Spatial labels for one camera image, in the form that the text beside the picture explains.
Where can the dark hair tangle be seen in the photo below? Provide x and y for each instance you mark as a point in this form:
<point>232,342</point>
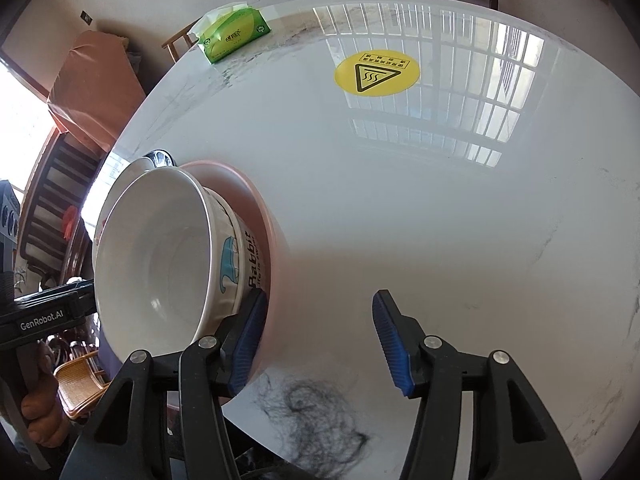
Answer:
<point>310,420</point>

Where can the person's left hand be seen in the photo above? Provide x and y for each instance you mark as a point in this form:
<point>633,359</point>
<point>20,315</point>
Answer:
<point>42,410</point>

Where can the white blue-banded bowl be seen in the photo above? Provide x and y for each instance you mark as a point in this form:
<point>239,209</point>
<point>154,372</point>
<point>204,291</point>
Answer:
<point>122,172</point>

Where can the dark wall switch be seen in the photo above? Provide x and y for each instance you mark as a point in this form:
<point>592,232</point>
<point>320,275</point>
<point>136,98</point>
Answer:
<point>87,17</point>

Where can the orange covered furniture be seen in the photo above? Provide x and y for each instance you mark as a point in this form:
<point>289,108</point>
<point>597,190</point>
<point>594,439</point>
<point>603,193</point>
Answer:
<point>95,90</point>

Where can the large pink bowl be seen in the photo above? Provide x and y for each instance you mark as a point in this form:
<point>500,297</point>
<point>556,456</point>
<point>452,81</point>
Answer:
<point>250,195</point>

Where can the light wooden chair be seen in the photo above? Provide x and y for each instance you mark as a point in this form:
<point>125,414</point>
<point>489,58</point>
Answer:
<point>172,50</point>

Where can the dark wooden bench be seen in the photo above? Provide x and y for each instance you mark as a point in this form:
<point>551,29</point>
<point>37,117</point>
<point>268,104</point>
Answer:
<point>45,170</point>

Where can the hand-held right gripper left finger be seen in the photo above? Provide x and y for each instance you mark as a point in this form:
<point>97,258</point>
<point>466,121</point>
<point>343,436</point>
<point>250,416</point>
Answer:
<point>247,345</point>

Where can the round yellow warning sticker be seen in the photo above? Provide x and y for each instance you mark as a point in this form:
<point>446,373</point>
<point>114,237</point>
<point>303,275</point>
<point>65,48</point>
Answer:
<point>350,75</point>

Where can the white rabbit print bowl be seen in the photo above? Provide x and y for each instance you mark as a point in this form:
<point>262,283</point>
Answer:
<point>165,270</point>

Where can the white floral plate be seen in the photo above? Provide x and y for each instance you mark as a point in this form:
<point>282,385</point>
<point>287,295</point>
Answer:
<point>160,156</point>

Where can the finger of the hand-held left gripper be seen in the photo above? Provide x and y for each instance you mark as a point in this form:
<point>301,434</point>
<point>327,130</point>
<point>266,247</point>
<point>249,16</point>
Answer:
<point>65,290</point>

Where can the wicker chair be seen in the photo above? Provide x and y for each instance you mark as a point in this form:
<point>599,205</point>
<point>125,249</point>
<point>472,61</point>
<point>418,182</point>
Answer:
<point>75,385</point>

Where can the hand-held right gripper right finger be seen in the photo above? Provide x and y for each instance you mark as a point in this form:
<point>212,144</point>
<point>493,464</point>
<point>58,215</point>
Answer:
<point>392,345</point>

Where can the wooden door frame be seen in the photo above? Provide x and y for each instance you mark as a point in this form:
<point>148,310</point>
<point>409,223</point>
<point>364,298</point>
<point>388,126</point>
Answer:
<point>30,85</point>

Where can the green tissue pack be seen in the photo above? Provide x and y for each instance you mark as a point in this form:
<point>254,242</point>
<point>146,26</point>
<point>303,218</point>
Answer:
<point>235,35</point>

